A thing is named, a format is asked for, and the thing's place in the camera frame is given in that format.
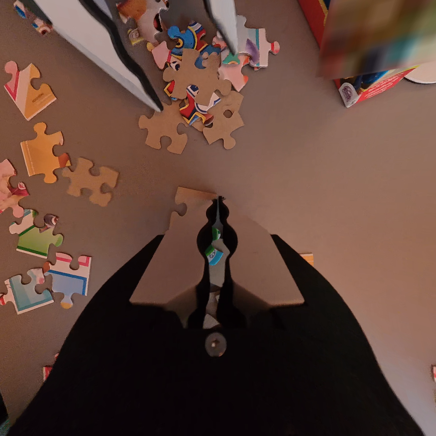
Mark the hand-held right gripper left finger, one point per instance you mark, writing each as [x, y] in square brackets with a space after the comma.
[170, 272]

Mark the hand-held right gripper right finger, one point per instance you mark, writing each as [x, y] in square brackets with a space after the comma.
[265, 272]

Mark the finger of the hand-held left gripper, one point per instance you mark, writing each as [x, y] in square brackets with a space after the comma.
[224, 20]
[85, 34]

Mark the orange white puzzle piece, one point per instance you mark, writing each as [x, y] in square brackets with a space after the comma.
[146, 20]

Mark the small heap of puzzle pieces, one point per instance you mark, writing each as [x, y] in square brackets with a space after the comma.
[190, 75]

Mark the plain brown puzzle piece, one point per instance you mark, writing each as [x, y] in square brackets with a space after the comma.
[190, 197]
[90, 182]

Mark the colourful cardboard puzzle box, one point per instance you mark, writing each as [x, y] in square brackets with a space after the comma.
[374, 91]

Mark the pink puzzle piece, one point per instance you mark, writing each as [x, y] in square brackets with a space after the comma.
[8, 190]

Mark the green white puzzle piece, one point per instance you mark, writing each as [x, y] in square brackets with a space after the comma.
[42, 30]

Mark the orange striped puzzle piece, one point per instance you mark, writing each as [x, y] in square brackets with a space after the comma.
[29, 92]

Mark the blue framed white puzzle piece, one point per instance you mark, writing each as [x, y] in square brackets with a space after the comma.
[68, 277]

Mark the plain orange puzzle piece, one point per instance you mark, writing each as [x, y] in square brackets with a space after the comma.
[41, 153]

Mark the light green edge puzzle piece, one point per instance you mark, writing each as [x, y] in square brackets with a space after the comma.
[37, 238]

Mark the teal corner puzzle piece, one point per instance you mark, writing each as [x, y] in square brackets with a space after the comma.
[25, 293]

